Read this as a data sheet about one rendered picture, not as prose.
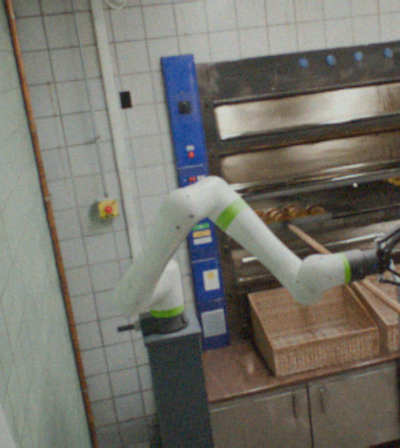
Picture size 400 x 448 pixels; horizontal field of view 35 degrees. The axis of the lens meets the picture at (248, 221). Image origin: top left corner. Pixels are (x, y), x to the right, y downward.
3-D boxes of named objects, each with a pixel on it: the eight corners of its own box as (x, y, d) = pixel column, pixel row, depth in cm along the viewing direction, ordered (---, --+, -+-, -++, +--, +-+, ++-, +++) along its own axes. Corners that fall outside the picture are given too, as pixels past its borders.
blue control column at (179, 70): (169, 318, 547) (130, 61, 491) (188, 314, 550) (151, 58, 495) (216, 443, 365) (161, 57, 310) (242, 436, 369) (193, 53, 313)
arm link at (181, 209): (99, 302, 216) (161, 185, 188) (130, 285, 229) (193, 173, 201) (125, 328, 213) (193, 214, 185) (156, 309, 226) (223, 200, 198)
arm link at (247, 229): (228, 223, 198) (252, 202, 203) (224, 238, 209) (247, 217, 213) (312, 306, 191) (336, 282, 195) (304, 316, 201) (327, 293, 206)
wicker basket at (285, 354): (251, 339, 358) (245, 293, 351) (345, 319, 369) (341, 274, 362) (275, 379, 312) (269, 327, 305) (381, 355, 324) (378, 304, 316)
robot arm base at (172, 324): (119, 344, 224) (116, 328, 222) (117, 328, 238) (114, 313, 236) (192, 329, 229) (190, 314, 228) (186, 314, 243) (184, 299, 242)
